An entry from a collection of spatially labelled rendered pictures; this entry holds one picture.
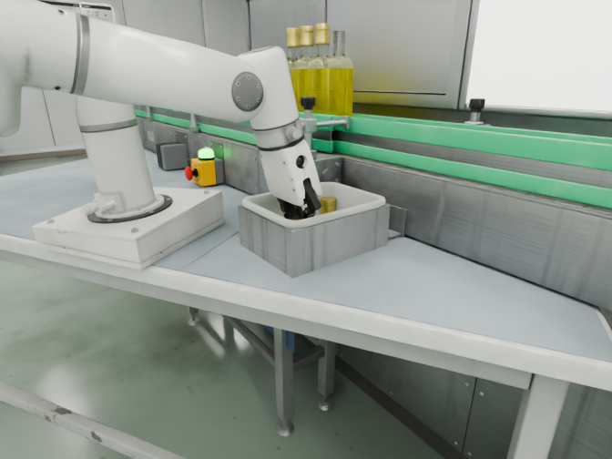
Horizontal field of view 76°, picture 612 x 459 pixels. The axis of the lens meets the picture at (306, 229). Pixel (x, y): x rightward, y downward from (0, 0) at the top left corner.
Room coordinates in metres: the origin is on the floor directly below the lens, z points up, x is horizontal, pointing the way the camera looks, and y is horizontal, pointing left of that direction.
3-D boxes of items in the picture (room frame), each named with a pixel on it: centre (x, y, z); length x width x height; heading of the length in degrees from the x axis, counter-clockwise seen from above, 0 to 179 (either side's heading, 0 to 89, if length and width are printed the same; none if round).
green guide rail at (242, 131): (1.55, 0.53, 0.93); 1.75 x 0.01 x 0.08; 37
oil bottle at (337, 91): (0.98, -0.07, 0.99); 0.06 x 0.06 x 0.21; 36
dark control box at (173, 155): (1.36, 0.46, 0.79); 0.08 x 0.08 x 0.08; 37
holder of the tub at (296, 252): (0.70, -0.04, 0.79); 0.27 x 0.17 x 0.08; 127
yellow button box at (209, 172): (1.14, 0.29, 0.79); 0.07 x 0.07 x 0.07; 37
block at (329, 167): (0.85, -0.04, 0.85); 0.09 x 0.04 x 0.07; 127
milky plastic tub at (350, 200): (0.69, -0.01, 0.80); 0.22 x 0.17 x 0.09; 127
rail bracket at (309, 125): (0.84, -0.02, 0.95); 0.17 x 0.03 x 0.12; 127
